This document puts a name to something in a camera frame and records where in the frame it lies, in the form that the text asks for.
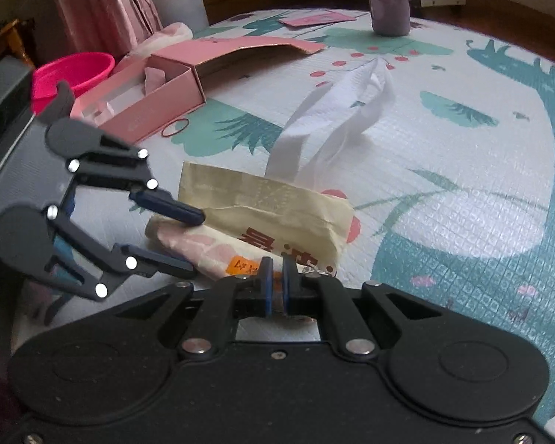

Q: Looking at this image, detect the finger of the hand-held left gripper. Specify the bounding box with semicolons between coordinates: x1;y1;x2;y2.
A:
44;202;199;302
67;132;208;228

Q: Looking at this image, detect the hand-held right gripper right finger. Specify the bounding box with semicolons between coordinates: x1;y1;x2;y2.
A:
282;254;439;362

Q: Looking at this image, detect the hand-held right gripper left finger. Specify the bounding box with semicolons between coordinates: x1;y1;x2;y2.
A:
117;256;276;362

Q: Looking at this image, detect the cream printed shopping bag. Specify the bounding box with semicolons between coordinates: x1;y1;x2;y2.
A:
145;58;398;288

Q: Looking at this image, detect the red rubber band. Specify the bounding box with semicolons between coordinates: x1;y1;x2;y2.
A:
160;119;191;139

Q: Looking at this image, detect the pink cardboard box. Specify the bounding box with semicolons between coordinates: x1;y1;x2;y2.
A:
69;34;327;145

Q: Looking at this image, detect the pink plastic basin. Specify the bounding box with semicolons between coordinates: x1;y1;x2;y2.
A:
31;52;116;114

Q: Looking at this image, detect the wooden furniture piece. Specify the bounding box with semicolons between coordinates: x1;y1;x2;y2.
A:
0;17;37;71

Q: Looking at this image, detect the pink and white cloth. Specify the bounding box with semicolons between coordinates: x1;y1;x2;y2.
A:
118;22;193;64

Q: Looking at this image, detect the pink curtain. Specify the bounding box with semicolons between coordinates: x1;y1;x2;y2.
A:
46;0;164;59

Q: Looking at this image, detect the animal print play mat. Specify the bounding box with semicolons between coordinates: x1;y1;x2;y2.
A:
9;7;555;441

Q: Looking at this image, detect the pink paper card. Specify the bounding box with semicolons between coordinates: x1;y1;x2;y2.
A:
277;8;360;29

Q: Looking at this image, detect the purple water bottle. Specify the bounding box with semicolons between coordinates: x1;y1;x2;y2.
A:
364;0;415;38

